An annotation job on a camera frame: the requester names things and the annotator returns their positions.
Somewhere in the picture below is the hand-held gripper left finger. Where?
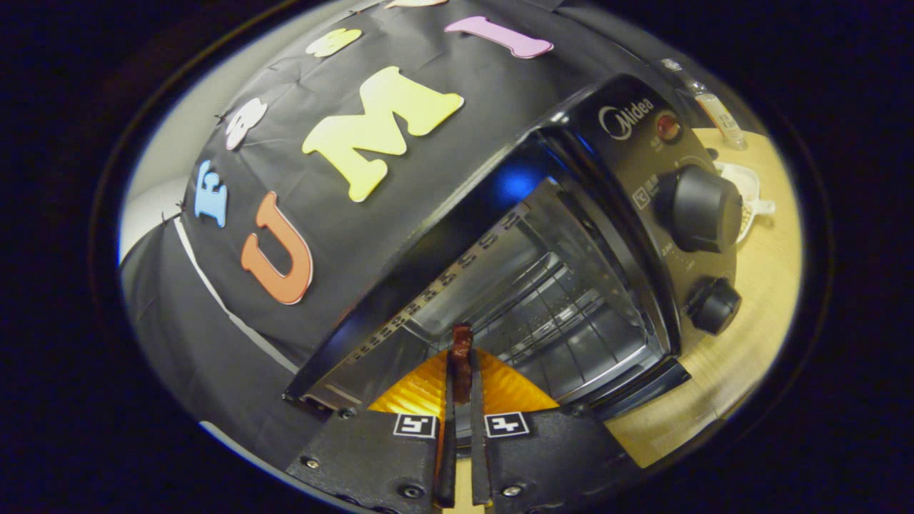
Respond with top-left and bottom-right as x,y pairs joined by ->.
286,348 -> 458,514

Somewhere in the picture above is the clear glass bottle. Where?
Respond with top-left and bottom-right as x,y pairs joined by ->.
661,57 -> 748,151

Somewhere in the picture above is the brown meat slice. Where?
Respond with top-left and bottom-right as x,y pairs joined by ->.
450,323 -> 475,405

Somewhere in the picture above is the black toaster oven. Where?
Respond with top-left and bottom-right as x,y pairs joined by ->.
283,74 -> 743,429

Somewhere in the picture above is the white divided condiment dish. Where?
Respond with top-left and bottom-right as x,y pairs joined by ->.
714,161 -> 776,243

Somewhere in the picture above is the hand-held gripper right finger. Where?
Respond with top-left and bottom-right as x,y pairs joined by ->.
468,348 -> 643,514

